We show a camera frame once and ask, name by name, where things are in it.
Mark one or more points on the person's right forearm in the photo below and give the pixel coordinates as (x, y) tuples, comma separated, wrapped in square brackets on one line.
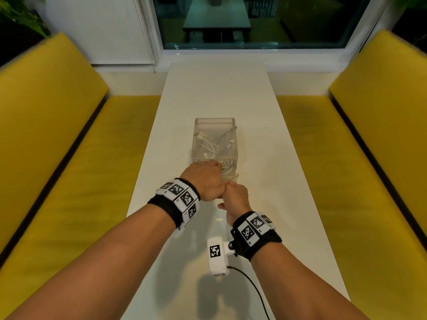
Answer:
[(300, 286)]

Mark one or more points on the person's right hand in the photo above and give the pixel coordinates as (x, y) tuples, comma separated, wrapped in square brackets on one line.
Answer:
[(237, 199)]

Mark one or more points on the yellow bench seat cushion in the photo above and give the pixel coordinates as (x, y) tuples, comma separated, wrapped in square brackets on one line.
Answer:
[(343, 189), (80, 209)]

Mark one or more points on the dark glass window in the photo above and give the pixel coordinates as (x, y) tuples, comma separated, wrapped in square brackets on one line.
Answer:
[(300, 23)]

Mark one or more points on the yellow bench backrest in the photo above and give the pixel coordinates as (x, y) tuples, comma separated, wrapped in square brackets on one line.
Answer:
[(43, 129)]

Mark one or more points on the black wristband with marker tags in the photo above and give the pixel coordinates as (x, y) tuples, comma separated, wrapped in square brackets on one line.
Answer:
[(255, 236), (175, 203)]

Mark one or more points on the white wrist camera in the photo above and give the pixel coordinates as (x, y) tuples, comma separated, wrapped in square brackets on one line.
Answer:
[(217, 256), (178, 231)]

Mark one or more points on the person's left forearm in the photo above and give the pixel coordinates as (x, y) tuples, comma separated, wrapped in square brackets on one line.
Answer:
[(93, 266)]

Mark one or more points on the right yellow bench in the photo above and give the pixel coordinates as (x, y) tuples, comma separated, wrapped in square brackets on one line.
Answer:
[(387, 123)]

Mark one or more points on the clear plastic drawer organizer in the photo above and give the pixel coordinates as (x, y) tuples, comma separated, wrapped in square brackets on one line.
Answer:
[(215, 136)]

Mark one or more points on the green leafy plant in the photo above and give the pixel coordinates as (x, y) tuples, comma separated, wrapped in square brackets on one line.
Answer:
[(20, 13), (408, 3)]

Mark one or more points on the person's left hand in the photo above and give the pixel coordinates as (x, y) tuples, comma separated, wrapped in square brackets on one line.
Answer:
[(205, 179)]

